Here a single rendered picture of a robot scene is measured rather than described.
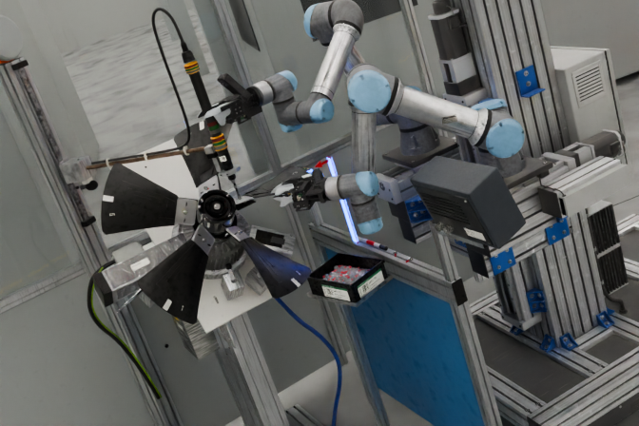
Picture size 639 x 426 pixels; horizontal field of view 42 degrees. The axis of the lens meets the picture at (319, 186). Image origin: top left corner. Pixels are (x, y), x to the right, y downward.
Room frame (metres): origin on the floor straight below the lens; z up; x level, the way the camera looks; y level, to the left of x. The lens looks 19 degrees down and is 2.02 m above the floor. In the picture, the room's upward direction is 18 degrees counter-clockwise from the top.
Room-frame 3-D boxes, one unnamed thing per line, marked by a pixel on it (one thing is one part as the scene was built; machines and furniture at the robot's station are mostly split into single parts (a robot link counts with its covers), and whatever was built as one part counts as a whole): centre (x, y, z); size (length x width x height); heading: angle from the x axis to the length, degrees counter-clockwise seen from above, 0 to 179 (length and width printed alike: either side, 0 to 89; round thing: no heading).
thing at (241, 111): (2.59, 0.16, 1.47); 0.12 x 0.08 x 0.09; 124
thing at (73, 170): (2.84, 0.79, 1.38); 0.10 x 0.07 x 0.08; 59
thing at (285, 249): (2.57, 0.22, 0.98); 0.20 x 0.16 x 0.20; 24
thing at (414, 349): (2.58, -0.11, 0.45); 0.82 x 0.01 x 0.66; 24
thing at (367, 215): (2.36, -0.11, 1.08); 0.11 x 0.08 x 0.11; 176
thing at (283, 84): (2.68, 0.02, 1.47); 0.11 x 0.08 x 0.09; 124
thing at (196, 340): (2.74, 0.60, 0.73); 0.15 x 0.09 x 0.22; 24
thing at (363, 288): (2.45, 0.01, 0.85); 0.22 x 0.17 x 0.07; 39
